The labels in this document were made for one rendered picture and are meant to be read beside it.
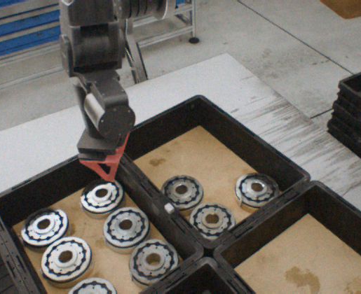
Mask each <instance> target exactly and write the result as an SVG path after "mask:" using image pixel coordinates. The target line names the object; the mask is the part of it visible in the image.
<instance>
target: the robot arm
mask: <svg viewBox="0 0 361 294"><path fill-rule="evenodd" d="M59 5H60V13H61V16H59V19H60V27H61V32H62V34H60V51H61V57H62V67H63V68H64V69H65V72H66V73H67V75H68V76H69V77H70V78H71V84H72V86H73V88H74V92H75V94H76V98H77V100H78V103H79V108H80V112H81V115H82V117H83V121H84V123H85V129H84V131H83V134H82V135H81V137H80V139H79V142H78V143H77V145H76V147H77V148H78V151H79V161H80V163H82V164H83V165H85V166H87V167H89V168H91V169H92V170H95V171H96V172H97V173H98V174H99V175H100V176H101V177H102V178H103V179H104V180H105V181H114V178H115V174H116V170H117V168H118V164H119V162H120V159H121V157H122V155H123V152H124V150H125V146H126V144H127V140H128V136H129V133H130V131H131V130H132V128H133V126H134V124H135V121H136V115H135V112H134V111H133V109H132V108H131V106H129V99H128V95H127V94H126V91H125V90H124V89H123V87H122V86H121V84H120V83H119V81H120V80H121V79H120V75H119V74H118V73H117V71H116V70H118V69H122V58H125V37H124V34H123V32H122V30H121V29H119V22H118V21H116V20H115V19H114V2H113V1H112V0H59ZM116 147H119V149H117V148H116ZM97 163H102V164H106V165H107V166H110V167H111V169H110V172H109V175H108V174H106V173H105V172H104V170H103V169H102V168H101V167H100V166H99V165H98V164H97Z"/></svg>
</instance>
